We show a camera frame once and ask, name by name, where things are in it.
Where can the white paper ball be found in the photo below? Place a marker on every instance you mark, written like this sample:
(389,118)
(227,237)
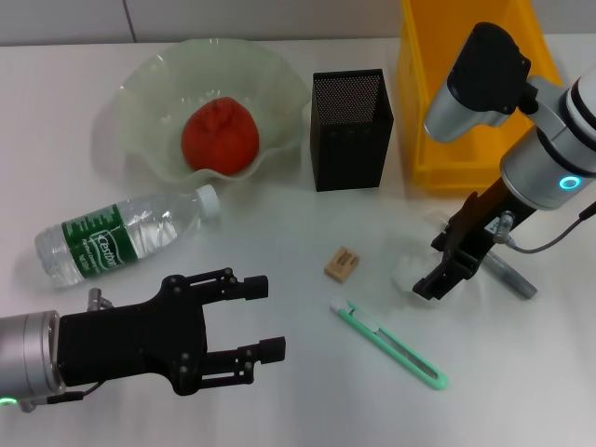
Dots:
(410,270)

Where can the black mesh pen holder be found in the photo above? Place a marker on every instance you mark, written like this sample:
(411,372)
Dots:
(349,158)

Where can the yellow plastic storage bin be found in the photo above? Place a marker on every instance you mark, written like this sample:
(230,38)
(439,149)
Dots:
(419,93)

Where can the grey marker pen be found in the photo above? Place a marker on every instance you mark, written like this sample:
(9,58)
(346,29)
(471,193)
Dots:
(517,281)

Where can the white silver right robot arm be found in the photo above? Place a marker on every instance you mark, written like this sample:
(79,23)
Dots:
(549,153)

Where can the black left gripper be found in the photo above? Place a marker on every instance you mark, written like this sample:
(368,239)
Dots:
(135,340)

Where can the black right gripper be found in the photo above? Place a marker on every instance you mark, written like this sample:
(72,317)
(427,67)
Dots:
(484,223)

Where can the tan rubber eraser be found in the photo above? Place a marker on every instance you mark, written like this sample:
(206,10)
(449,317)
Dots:
(342,264)

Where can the mint green utility knife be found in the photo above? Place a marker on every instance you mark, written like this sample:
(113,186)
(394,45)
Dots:
(396,349)

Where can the pale green glass fruit plate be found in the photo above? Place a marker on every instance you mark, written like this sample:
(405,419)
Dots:
(153,116)

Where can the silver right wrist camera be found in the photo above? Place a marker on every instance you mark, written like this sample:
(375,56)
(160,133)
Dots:
(484,70)

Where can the clear green-label water bottle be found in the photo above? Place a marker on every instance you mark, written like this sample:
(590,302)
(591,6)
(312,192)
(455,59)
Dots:
(107,242)

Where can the red orange fruit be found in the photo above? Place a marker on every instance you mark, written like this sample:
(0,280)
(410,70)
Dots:
(219,139)

